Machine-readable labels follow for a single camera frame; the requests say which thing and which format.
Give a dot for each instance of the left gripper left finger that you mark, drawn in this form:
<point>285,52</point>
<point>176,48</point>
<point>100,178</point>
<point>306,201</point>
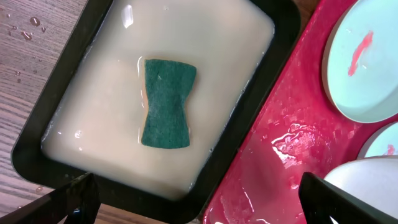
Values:
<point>76,202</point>

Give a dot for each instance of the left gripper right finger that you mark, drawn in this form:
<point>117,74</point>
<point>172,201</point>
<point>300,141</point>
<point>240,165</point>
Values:
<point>322,202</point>

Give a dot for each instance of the white plate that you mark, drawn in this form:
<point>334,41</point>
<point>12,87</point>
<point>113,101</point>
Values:
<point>372,180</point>

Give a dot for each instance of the light blue plate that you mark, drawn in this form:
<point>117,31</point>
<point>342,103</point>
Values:
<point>382,143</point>
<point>359,67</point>

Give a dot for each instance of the green and yellow sponge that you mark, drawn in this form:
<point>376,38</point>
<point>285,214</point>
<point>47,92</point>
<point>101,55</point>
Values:
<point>167,86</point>

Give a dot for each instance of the red plastic tray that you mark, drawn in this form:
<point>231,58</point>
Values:
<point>298,130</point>

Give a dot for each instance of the black tray with soapy water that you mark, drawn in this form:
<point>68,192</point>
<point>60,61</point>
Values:
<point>91,113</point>

